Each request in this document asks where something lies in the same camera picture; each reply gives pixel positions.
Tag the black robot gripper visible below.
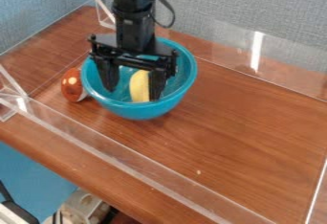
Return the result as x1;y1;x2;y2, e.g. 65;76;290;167
88;10;176;101

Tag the yellow toy banana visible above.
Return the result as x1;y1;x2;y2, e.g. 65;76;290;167
129;70;149;102

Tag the blue plastic bowl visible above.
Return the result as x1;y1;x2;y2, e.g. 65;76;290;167
80;37;197;120

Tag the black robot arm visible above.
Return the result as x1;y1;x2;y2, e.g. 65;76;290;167
88;0;177;101

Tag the brown white toy mushroom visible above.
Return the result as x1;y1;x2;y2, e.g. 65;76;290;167
61;68;88;102

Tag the clear acrylic front barrier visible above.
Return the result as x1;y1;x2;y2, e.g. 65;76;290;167
0;65;274;224

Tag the clear acrylic barrier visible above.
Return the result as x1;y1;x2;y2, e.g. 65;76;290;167
0;65;274;224
93;0;327;102

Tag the clear acrylic back barrier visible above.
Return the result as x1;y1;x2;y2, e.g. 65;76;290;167
93;0;327;102

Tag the grey box under table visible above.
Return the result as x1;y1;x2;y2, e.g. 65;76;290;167
53;189;110;224

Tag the black chair edge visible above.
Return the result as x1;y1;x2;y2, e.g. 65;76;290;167
0;181;40;224

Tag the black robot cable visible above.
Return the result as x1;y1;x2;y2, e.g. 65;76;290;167
150;0;176;30

